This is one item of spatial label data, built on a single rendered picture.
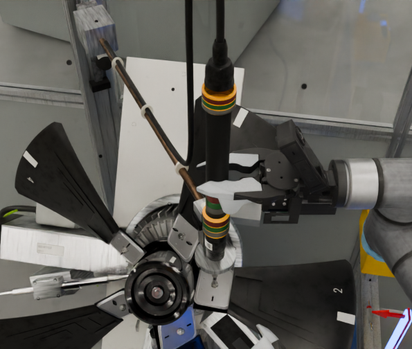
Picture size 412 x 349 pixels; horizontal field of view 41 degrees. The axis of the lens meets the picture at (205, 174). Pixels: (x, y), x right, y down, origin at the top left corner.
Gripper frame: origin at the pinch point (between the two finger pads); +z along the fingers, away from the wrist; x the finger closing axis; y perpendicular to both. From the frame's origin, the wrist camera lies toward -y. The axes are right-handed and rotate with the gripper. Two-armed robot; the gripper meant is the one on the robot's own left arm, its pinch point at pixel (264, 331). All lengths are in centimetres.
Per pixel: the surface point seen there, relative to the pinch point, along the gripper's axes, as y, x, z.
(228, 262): 1.5, -11.8, 8.8
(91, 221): 18.8, -10.4, 30.6
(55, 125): 18, -27, 40
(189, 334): 11.1, 7.5, 9.7
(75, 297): 35, 114, 98
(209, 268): 4.9, -12.1, 9.3
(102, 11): -3, -23, 75
